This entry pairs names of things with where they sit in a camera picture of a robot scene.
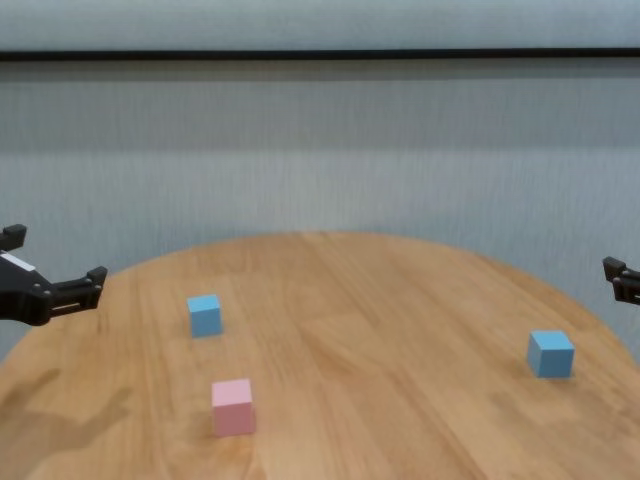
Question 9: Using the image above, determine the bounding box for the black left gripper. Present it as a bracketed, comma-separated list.
[0, 223, 109, 327]

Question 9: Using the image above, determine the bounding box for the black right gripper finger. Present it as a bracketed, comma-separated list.
[602, 255, 640, 307]

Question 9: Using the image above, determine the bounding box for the blue cube block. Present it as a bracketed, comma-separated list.
[186, 293, 224, 339]
[526, 329, 576, 379]

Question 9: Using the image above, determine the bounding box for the pink cube block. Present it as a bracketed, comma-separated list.
[210, 378, 257, 438]

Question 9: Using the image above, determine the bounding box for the black wall rail strip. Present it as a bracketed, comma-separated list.
[0, 46, 640, 64]

